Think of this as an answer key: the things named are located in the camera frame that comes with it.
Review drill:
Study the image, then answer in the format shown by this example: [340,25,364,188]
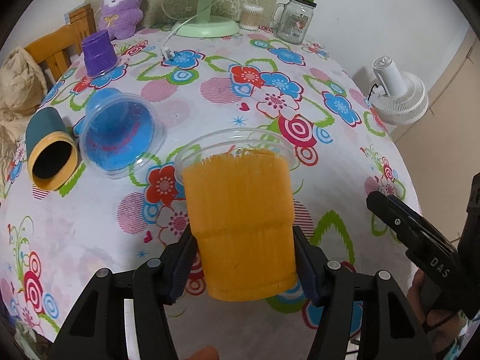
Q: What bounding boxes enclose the glass mason jar mug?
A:
[271,0,317,45]

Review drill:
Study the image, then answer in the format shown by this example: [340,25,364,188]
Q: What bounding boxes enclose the blue plastic cup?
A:
[72,88,166,179]

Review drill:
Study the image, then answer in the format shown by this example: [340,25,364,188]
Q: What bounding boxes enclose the white standing fan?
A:
[368,55,429,126]

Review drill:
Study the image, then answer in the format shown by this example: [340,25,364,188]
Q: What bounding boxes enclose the purple plastic cup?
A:
[81,29,118,77]

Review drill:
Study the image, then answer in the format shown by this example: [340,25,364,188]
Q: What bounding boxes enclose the wooden chair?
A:
[26,3,96,81]

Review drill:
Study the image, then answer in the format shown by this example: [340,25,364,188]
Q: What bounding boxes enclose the cotton swab container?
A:
[238,4,264,31]

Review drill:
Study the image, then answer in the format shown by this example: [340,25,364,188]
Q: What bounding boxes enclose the floral tablecloth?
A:
[1,28,417,359]

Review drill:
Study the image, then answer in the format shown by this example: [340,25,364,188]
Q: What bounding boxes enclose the orange plastic cup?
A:
[174,127,297,302]

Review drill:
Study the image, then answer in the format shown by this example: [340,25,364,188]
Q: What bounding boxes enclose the purple plush rabbit toy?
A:
[98,0,143,40]

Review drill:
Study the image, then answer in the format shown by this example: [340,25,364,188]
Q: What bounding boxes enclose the teal cup with yellow rim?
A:
[25,106,79,191]

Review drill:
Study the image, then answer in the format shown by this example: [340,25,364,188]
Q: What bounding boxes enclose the beige quilted jacket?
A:
[0,47,47,187]

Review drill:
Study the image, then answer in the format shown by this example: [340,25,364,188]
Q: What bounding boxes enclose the white fan power cable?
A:
[160,14,198,61]

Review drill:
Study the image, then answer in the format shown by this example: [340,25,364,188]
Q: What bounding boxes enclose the person's right hand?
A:
[407,269,466,355]

